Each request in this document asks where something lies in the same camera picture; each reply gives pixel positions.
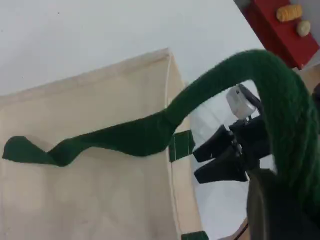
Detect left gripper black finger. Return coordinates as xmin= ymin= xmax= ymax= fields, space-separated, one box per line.
xmin=246 ymin=167 xmax=320 ymax=240

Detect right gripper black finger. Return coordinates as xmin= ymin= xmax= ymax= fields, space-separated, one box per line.
xmin=194 ymin=149 xmax=248 ymax=185
xmin=193 ymin=124 xmax=237 ymax=163

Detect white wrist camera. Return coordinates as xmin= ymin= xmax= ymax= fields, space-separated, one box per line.
xmin=226 ymin=84 xmax=261 ymax=119

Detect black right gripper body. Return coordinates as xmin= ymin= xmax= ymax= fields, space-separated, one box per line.
xmin=229 ymin=116 xmax=272 ymax=172

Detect yellow corn cob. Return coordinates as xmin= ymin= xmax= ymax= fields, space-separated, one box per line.
xmin=276 ymin=4 xmax=303 ymax=23

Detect white canvas bag green handles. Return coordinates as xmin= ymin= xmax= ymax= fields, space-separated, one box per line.
xmin=0 ymin=47 xmax=320 ymax=240

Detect pale yellow potato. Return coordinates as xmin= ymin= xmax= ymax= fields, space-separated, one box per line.
xmin=296 ymin=20 xmax=312 ymax=38

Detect red box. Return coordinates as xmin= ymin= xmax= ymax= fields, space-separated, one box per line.
xmin=233 ymin=0 xmax=320 ymax=71

